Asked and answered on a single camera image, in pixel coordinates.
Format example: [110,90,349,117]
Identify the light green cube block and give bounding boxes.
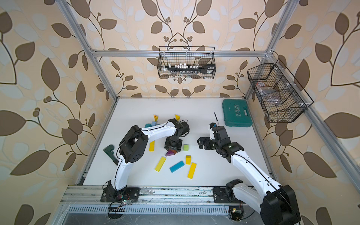
[183,144,189,151]

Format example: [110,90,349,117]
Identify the yellow rectangular block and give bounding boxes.
[187,163,197,179]
[149,141,155,152]

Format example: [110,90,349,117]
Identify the teal rectangular block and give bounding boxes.
[169,161,185,173]

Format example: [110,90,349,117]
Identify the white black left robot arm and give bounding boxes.
[107,118,190,195]

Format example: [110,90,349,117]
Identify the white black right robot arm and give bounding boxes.
[197,123,302,225]

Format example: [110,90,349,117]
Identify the purple triangular prism block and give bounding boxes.
[166,151,174,157]

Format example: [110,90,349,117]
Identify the yellow-green rectangular block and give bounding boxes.
[155,157,166,172]

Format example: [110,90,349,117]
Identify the green plastic tool case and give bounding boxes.
[222,99,253,128]

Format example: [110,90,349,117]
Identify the dark green pipe wrench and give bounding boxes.
[103,144,119,165]

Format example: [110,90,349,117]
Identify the plastic bag in basket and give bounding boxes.
[256,82,281,106]

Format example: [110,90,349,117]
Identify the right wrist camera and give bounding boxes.
[209,124,216,140]

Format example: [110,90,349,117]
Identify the socket set rail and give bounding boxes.
[163,64,217,75]

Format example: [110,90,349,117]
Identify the black wire basket right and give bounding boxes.
[247,59,314,123]

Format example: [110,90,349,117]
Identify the black wire basket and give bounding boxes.
[157,46,216,80]
[247,59,314,123]

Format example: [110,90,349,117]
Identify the black wire basket back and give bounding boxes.
[157,46,216,80]

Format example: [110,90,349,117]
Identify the aluminium frame post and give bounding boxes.
[244,0,300,100]

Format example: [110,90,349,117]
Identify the aluminium front rail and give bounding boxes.
[60,185,217,206]

